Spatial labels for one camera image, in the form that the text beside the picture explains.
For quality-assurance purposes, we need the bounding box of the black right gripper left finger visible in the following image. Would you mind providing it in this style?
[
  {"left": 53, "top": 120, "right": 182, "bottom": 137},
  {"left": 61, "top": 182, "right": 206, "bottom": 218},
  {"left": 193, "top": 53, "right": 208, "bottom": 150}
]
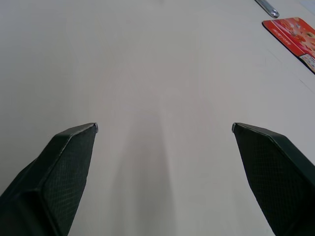
[{"left": 0, "top": 122, "right": 99, "bottom": 236}]

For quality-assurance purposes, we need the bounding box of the red printed flat box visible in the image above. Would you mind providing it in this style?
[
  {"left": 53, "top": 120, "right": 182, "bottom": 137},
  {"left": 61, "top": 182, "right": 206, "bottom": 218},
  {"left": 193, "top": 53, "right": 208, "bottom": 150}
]
[{"left": 261, "top": 17, "right": 315, "bottom": 75}]

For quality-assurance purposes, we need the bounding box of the silver metal rod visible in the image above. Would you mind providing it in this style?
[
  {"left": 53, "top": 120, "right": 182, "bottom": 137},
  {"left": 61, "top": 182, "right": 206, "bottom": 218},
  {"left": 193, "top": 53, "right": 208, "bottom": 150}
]
[{"left": 254, "top": 0, "right": 280, "bottom": 18}]

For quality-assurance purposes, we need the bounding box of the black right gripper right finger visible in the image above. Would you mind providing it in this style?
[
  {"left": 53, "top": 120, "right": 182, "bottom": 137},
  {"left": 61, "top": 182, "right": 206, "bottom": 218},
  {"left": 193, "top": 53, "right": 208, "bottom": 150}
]
[{"left": 231, "top": 122, "right": 315, "bottom": 236}]

